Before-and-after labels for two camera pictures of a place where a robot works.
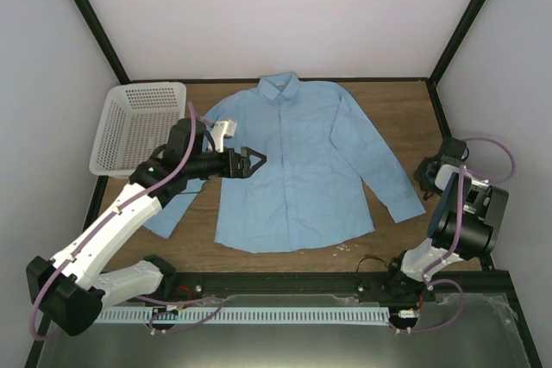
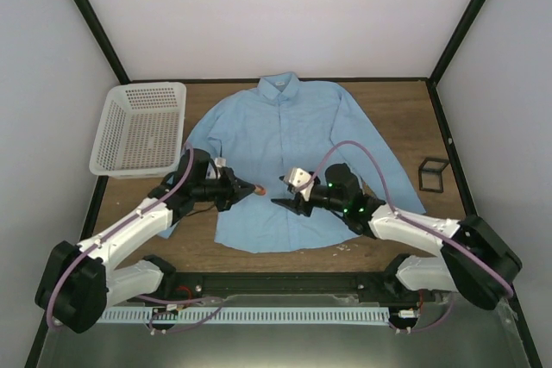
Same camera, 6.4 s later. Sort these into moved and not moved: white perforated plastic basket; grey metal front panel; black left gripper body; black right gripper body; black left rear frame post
Moved: black left gripper body; black right gripper body
Not moved: white perforated plastic basket; grey metal front panel; black left rear frame post
